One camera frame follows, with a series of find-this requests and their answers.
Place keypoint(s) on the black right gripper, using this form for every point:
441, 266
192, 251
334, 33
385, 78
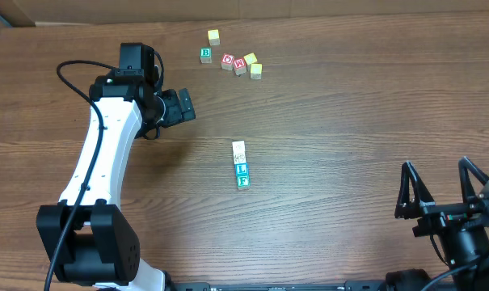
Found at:
440, 213

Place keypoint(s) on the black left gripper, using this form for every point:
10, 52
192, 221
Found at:
174, 113

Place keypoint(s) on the red M wooden block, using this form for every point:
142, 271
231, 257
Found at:
240, 66

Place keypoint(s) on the yellow wooden block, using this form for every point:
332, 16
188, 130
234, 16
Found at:
256, 70
214, 37
250, 59

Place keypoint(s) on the green letter wooden block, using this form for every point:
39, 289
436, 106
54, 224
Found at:
243, 182

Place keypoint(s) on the red I wooden block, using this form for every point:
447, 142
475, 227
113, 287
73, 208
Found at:
238, 147

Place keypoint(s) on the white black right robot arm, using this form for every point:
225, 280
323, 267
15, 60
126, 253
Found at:
459, 233

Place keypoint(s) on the green B wooden block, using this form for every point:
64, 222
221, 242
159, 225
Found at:
205, 55

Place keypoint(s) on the red O wooden block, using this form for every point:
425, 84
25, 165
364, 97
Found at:
227, 61

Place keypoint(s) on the yellow top wooden block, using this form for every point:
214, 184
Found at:
214, 37

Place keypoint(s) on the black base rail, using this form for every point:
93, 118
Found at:
349, 285

